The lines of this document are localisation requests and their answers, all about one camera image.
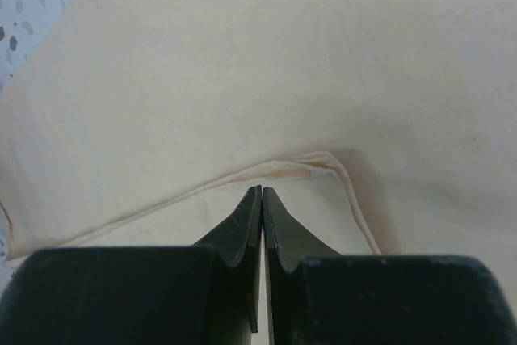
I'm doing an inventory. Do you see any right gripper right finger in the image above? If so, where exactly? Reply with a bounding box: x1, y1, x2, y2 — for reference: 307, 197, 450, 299
262, 187, 516, 344

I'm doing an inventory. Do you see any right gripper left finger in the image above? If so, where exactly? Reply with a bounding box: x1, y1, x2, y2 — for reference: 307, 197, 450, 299
1, 186, 262, 344

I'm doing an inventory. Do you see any beige cloth mat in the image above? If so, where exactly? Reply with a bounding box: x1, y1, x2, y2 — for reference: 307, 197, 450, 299
0, 0, 517, 269

